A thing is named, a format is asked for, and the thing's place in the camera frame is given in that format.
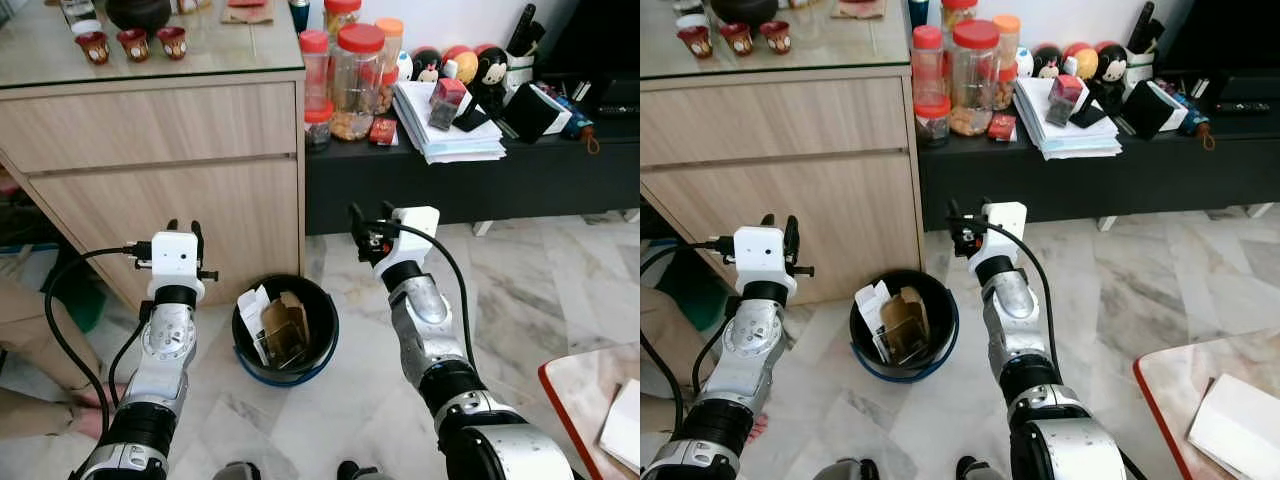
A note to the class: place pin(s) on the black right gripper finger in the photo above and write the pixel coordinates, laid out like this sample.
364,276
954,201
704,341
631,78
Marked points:
385,210
976,209
954,212
357,218

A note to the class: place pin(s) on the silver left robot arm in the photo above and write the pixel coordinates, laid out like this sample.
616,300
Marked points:
745,350
160,350

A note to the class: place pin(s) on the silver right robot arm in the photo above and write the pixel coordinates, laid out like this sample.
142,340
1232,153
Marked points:
1015,310
430,320

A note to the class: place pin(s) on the black rubbish bin blue rim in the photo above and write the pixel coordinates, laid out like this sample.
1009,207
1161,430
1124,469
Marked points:
905,373
285,377

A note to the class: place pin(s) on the light wooden cabinet glass top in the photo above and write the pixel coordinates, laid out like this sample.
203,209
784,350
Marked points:
780,170
150,180

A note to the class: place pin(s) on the small red packet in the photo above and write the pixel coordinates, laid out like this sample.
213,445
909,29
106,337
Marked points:
1002,127
383,132

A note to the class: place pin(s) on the white paper stack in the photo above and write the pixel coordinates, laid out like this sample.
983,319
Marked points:
450,147
1070,145

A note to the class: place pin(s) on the small clear jar red lid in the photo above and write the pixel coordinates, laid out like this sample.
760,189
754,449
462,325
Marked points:
932,122
318,128

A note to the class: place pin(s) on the black low TV console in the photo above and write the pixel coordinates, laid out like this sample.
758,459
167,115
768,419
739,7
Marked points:
480,190
1100,185

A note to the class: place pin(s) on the green cloth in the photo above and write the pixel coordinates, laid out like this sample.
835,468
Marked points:
695,295
75,290

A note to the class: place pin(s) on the small grey box red top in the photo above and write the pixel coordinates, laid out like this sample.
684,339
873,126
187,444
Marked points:
447,100
1065,97

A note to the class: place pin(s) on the large clear jar red lid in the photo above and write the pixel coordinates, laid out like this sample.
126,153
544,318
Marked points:
358,85
973,80

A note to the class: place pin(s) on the small black phone stand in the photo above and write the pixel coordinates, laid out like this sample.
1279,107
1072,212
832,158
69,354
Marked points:
1092,113
475,118

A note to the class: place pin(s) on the slim clear jar red lid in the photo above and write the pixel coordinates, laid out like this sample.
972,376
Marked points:
314,70
927,65

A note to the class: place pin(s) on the small black white plush toy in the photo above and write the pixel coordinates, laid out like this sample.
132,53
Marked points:
1046,62
428,65

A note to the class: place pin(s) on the person leg beige trousers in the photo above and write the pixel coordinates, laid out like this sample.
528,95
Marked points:
30,330
660,340

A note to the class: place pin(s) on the red orange round plush toy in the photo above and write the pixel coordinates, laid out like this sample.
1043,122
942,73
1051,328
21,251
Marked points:
1078,60
460,65

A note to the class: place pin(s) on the person bare foot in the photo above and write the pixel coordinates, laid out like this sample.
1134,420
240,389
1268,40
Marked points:
100,415
758,430

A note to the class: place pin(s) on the clear jar orange lid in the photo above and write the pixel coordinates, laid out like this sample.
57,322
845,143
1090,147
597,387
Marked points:
1009,38
392,40

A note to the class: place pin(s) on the black box white label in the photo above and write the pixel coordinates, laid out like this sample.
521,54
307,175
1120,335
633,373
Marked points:
1155,110
535,115

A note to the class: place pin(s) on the small red patterned cup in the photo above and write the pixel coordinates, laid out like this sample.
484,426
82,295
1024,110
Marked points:
171,43
695,42
775,37
93,48
134,45
738,39

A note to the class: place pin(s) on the black remote control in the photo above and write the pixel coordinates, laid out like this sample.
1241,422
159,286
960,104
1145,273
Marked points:
1238,106
620,109

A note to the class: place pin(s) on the white pen holder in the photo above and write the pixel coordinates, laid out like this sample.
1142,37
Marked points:
520,70
1140,65

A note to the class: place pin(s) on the robot left leg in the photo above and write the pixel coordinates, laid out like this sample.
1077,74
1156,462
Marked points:
238,472
848,470

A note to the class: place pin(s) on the robot leg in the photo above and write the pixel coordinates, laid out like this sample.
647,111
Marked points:
978,469
238,472
360,471
848,470

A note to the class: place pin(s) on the dark blue bottle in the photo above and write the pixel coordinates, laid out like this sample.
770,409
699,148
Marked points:
300,12
918,10

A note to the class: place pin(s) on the blue tool orange loop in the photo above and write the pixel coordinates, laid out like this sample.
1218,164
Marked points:
1195,120
578,125

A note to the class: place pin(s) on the dark round teapot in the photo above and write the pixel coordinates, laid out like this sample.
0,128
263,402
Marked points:
138,12
745,8

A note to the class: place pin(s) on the flat red brown item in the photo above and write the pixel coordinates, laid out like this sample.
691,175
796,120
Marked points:
860,7
247,10

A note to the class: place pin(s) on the robot right leg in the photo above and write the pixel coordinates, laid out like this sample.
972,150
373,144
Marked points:
360,471
978,469

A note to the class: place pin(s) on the black television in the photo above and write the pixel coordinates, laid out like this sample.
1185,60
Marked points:
1220,30
600,35

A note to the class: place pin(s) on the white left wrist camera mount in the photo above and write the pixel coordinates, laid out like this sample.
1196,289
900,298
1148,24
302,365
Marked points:
763,255
175,255

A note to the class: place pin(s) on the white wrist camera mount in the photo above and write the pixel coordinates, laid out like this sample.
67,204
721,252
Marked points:
415,232
175,255
1003,230
763,255

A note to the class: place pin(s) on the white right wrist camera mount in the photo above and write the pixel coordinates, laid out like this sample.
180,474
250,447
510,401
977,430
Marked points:
415,232
1003,230

